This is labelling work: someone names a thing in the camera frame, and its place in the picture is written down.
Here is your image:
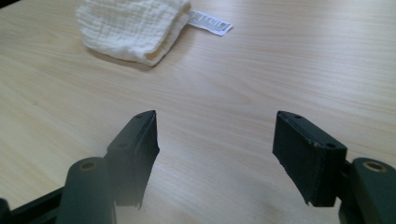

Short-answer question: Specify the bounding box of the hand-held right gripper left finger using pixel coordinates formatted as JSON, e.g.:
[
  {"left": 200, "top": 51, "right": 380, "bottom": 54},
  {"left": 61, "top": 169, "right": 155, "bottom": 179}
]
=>
[{"left": 104, "top": 109, "right": 161, "bottom": 209}]

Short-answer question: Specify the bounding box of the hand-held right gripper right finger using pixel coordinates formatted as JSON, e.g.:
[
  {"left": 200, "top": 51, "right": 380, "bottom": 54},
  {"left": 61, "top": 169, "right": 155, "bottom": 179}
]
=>
[{"left": 272, "top": 110, "right": 348, "bottom": 208}]

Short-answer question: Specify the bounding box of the white cloth with label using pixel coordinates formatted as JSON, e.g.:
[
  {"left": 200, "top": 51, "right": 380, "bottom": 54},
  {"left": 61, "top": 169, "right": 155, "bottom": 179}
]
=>
[{"left": 75, "top": 0, "right": 233, "bottom": 67}]

